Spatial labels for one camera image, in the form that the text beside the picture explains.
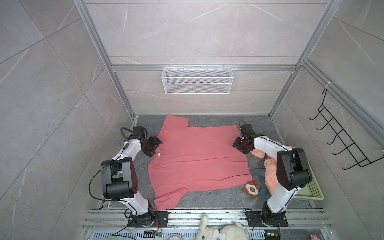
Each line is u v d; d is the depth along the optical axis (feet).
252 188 2.66
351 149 2.05
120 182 1.54
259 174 2.76
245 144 2.64
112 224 2.40
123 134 2.27
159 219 2.40
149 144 2.67
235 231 2.07
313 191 2.62
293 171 1.60
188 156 3.11
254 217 2.42
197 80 3.30
